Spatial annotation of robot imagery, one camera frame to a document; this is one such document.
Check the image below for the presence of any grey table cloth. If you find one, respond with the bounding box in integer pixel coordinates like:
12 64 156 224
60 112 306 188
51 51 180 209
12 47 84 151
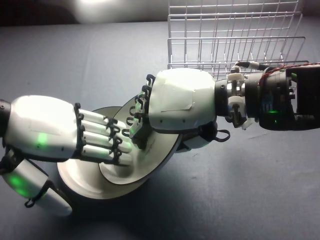
0 21 320 240

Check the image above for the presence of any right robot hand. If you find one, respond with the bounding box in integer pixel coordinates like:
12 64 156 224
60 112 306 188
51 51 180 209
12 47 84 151
126 67 231 154

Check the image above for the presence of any white plate with grey print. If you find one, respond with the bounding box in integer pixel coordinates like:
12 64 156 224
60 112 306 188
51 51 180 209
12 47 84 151
56 106 163 201

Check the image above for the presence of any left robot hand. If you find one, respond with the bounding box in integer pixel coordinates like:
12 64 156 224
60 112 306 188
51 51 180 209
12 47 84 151
0 94 134 218

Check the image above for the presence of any white wire dish rack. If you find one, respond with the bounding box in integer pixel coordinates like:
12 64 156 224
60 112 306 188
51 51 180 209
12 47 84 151
166 0 309 79

